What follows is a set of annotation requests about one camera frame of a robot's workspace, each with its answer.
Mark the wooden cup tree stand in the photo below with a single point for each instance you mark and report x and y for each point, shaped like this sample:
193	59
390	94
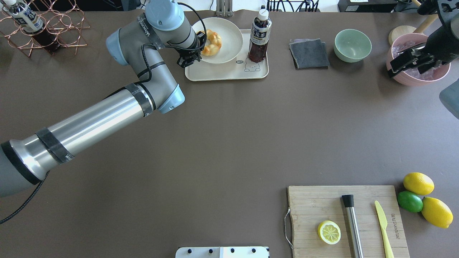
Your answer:
405	29

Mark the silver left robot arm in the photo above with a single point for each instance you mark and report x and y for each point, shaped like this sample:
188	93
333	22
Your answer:
24	163

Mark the twisted glazed donut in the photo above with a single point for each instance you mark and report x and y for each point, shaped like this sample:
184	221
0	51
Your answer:
215	44

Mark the yellow plastic knife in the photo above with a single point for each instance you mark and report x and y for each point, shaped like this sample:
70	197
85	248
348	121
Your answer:
383	225

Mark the green lime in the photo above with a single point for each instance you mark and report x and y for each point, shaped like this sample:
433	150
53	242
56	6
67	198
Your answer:
409	201

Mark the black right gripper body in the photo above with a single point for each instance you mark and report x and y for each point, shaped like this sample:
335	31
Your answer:
440	46

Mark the grey folded cloth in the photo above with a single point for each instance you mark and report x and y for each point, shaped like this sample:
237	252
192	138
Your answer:
309	53

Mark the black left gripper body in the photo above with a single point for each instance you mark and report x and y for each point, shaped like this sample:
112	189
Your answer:
187	60

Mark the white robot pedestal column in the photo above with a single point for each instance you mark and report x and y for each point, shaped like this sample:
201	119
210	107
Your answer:
223	252

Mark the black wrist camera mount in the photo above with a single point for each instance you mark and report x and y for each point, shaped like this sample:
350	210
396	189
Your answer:
446	10

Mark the tea bottle in rack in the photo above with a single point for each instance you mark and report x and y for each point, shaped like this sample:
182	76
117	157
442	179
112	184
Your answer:
32	24

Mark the pink bowl with ice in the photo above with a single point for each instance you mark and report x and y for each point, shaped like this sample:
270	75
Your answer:
412	77

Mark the bamboo cutting board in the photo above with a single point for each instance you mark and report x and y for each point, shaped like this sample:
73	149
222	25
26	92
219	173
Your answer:
311	205

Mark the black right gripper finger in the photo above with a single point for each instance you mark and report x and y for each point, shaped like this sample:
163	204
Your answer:
405	60

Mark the steel muddler black tip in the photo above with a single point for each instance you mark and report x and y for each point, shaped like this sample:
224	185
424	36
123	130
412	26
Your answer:
348	201

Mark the half lemon slice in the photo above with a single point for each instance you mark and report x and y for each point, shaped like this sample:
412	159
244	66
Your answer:
329	232

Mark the white round plate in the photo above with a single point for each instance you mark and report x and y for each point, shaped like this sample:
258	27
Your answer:
232	40

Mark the mint green bowl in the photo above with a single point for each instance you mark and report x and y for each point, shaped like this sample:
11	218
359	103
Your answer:
352	45

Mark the white rabbit tray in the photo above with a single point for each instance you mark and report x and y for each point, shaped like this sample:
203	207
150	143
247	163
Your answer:
240	68

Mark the yellow lemon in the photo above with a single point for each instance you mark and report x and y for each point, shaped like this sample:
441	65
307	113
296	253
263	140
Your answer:
437	212
418	183

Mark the dark tea bottle on tray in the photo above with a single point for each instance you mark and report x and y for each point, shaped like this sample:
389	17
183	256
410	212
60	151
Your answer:
259	37

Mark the copper wire bottle rack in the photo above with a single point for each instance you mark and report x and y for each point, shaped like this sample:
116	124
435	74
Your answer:
64	19

